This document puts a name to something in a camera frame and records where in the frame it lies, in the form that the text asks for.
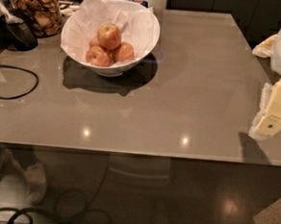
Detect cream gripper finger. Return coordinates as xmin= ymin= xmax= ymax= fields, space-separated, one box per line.
xmin=249 ymin=78 xmax=281 ymax=140
xmin=252 ymin=35 xmax=277 ymax=58

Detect red apple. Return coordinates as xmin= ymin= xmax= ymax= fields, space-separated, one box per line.
xmin=89 ymin=36 xmax=99 ymax=47
xmin=112 ymin=41 xmax=134 ymax=62
xmin=96 ymin=23 xmax=122 ymax=50
xmin=86 ymin=45 xmax=112 ymax=67

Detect white ceramic bowl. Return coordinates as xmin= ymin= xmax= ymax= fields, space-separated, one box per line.
xmin=58 ymin=0 xmax=163 ymax=82

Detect white paper liner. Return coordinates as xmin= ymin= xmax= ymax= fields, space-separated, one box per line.
xmin=61 ymin=0 xmax=159 ymax=67

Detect glass jar of dried chips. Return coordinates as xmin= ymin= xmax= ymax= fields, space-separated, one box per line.
xmin=10 ymin=0 xmax=63 ymax=37

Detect black round appliance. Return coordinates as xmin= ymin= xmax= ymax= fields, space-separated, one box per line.
xmin=0 ymin=0 xmax=38 ymax=51

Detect black cable on table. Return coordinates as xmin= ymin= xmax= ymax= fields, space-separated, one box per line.
xmin=0 ymin=64 xmax=40 ymax=103

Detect black cables on floor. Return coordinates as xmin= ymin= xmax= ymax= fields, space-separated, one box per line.
xmin=0 ymin=158 xmax=116 ymax=224

